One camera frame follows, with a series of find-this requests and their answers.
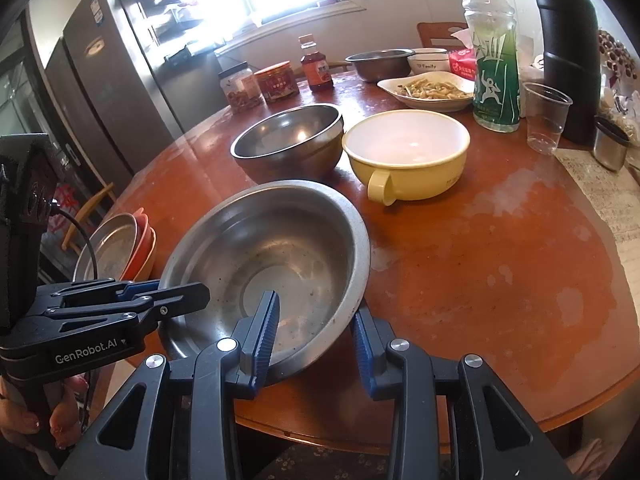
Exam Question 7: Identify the white oval dish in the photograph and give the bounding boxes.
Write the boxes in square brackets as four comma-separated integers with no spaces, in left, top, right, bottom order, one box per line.
[376,71,476,113]

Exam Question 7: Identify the white ceramic bowl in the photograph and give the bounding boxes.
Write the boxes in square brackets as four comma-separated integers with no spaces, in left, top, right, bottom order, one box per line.
[407,48,451,75]

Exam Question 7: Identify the yellow bowl with handle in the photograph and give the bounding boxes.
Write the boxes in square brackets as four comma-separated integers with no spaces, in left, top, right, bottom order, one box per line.
[341,109,472,206]

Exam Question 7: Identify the black thermos flask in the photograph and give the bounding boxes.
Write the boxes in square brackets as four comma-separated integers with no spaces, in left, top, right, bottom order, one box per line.
[531,0,601,146]

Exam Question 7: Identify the green label plastic bottle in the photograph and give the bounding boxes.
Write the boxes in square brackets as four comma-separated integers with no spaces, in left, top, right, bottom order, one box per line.
[461,0,522,133]

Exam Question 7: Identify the brown sauce bottle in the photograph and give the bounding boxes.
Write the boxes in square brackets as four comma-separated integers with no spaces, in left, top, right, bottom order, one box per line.
[299,34,334,93]

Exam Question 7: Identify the red tissue pack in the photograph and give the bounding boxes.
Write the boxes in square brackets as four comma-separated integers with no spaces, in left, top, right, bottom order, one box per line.
[447,29,481,81]

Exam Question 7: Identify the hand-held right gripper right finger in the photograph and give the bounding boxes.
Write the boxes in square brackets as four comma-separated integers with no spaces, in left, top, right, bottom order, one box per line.
[351,307,573,480]

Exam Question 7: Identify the clear bag of nuts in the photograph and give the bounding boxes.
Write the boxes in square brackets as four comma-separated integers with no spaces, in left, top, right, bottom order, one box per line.
[597,27,640,171]

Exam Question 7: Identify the red lid jar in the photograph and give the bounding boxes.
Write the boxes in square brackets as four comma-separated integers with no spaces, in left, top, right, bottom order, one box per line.
[253,60,301,104]

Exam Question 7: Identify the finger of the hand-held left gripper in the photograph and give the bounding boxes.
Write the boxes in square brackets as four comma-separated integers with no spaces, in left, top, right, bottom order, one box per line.
[31,278,163,311]
[47,282,211,337]

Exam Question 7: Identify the small steel bowl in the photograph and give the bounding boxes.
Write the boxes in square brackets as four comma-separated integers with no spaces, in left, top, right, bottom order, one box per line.
[345,49,417,82]

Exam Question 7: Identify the person's floral pants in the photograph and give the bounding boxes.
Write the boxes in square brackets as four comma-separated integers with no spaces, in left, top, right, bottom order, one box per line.
[240,440,401,480]

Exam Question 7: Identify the wooden armchair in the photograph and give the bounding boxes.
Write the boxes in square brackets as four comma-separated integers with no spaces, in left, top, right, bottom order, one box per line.
[60,182,116,251]

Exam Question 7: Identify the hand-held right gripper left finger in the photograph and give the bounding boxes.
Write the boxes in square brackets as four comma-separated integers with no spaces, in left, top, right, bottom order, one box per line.
[55,290,281,480]

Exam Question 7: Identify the wide rimmed steel bowl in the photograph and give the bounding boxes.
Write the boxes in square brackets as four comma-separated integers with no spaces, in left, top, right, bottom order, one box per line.
[157,180,372,386]

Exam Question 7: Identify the deep steel bowl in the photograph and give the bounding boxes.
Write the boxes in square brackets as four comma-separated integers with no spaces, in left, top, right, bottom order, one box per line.
[230,103,346,184]

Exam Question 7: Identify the cooked vegetable strips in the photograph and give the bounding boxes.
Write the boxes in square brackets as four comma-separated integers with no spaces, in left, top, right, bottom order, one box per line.
[395,74,473,101]

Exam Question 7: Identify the clear plastic cup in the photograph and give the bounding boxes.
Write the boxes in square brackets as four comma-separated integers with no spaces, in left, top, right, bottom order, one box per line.
[522,82,573,156]

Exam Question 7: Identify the black lid pickle jar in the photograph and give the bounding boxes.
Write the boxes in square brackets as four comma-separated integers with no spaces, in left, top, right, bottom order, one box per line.
[218,62,265,111]

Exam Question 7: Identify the small steel cup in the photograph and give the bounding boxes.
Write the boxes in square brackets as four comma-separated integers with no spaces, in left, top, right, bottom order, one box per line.
[593,116,632,172]

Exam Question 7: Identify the steel plate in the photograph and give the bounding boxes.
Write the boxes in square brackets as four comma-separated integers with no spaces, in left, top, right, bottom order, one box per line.
[71,212,140,283]

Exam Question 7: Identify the pink plastic plate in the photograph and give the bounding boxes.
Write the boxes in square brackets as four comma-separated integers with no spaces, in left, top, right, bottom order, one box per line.
[120,207,151,281]

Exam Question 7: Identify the grey refrigerator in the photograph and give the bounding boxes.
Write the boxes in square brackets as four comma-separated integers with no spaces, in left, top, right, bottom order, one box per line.
[42,0,188,176]

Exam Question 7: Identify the thick black cable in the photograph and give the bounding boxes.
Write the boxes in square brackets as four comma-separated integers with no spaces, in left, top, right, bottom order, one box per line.
[50,202,98,283]

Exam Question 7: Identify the person's left hand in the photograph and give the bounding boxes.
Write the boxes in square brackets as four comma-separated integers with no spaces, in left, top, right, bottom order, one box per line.
[0,372,90,452]

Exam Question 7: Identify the wooden chair back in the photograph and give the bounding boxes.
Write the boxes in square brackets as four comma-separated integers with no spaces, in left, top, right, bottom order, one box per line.
[416,21,471,51]

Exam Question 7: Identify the white printed paper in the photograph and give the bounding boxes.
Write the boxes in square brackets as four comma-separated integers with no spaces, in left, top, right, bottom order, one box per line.
[554,146,640,261]

